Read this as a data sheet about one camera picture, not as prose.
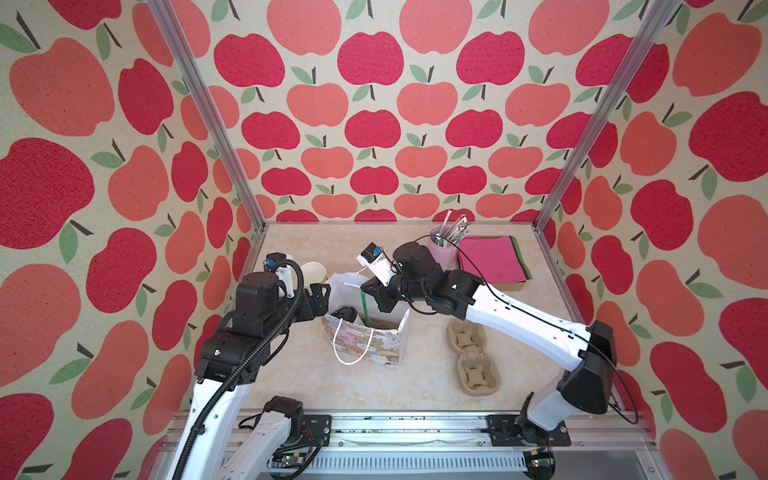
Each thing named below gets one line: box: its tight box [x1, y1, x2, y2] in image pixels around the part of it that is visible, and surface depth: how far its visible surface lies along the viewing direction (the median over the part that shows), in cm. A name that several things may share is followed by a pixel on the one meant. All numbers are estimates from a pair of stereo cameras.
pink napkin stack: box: [459, 236, 533, 283], surface depth 109 cm
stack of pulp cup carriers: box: [447, 319, 501, 397], surface depth 82 cm
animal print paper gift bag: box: [322, 272, 410, 367], surface depth 75 cm
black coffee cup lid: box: [330, 306, 358, 323], surface depth 80 cm
